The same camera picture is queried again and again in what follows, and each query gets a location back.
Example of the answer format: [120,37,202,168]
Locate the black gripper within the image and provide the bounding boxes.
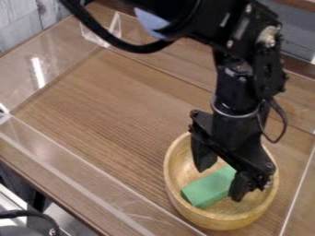
[186,98,276,203]

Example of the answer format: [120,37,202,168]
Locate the green rectangular block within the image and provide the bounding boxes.
[181,165,236,209]

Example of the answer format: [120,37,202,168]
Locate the brown wooden bowl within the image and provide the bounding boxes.
[164,133,278,230]

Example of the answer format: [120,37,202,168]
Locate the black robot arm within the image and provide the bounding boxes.
[59,0,288,202]

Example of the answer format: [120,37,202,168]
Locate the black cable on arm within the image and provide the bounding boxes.
[257,98,289,145]

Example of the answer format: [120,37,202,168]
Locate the clear acrylic corner bracket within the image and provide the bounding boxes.
[77,13,120,48]

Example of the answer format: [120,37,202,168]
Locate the black cable lower left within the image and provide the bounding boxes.
[0,209,59,236]

